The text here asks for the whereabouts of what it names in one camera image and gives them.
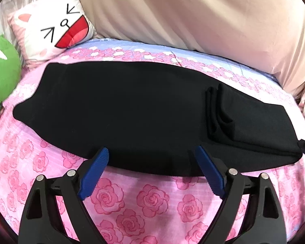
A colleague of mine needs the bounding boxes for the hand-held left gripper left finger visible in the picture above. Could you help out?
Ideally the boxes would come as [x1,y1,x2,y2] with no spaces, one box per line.
[18,147,110,244]

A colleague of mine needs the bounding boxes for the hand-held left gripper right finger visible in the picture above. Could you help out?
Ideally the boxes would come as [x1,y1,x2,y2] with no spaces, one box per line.
[194,145,288,244]

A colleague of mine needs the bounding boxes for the black pants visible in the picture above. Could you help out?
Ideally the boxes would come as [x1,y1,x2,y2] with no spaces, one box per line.
[13,60,303,177]

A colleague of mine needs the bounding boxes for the pink rose bedsheet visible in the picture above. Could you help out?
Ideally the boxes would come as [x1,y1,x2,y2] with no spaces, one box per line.
[0,38,305,244]

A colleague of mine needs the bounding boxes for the green plush toy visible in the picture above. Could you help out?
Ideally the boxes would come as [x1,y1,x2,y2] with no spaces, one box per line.
[0,34,22,108]

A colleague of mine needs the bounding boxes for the cat face cushion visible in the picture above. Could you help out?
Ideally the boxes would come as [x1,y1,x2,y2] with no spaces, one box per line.
[8,0,97,69]

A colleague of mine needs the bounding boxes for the beige quilt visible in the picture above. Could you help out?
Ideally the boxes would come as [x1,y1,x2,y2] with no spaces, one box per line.
[41,0,305,99]

